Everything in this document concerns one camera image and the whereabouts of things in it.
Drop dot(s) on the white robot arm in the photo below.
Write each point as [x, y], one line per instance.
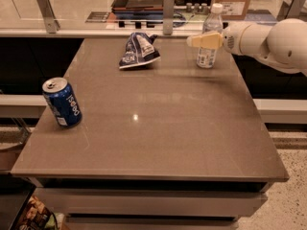
[282, 46]

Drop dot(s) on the metal glass bracket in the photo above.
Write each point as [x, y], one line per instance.
[293, 9]
[49, 18]
[168, 16]

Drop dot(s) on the middle metal glass bracket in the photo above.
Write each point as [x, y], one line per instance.
[168, 16]

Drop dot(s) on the right metal glass bracket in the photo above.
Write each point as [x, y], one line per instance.
[293, 9]

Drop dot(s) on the left metal glass bracket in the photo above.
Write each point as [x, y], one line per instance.
[49, 18]

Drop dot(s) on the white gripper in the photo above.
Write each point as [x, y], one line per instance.
[230, 40]

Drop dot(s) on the black bin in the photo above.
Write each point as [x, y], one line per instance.
[14, 195]

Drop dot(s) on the upper white drawer front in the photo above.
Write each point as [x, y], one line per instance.
[152, 203]

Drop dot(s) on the blue pepsi can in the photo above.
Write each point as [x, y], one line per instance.
[60, 97]

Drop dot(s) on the snack bag in bin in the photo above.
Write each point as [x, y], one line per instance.
[36, 216]

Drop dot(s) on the white drawer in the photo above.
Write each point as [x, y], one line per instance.
[108, 223]
[152, 203]

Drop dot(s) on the lower white drawer front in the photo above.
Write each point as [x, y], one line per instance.
[108, 223]

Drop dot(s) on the blue crumpled chip bag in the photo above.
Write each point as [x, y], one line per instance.
[139, 51]

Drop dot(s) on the clear plastic water bottle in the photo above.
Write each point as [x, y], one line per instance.
[213, 22]

